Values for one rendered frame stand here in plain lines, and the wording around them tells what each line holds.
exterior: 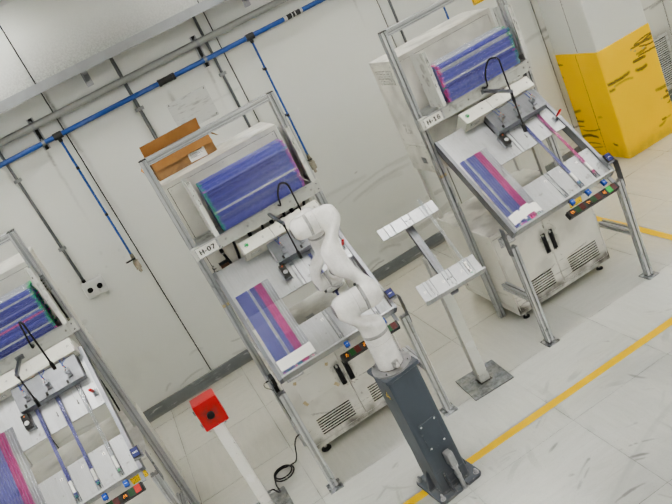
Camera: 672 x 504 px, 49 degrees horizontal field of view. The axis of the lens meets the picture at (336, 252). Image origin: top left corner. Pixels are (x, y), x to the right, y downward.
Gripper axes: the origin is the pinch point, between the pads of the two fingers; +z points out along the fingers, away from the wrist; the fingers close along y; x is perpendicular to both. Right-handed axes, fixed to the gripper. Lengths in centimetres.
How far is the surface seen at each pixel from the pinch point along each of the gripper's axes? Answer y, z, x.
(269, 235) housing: 13.1, 0.3, -43.6
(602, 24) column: -296, 90, -89
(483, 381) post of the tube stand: -49, 42, 79
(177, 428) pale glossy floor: 120, 169, -15
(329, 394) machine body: 27, 45, 39
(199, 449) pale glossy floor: 111, 134, 12
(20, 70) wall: 84, 40, -240
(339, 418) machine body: 29, 55, 52
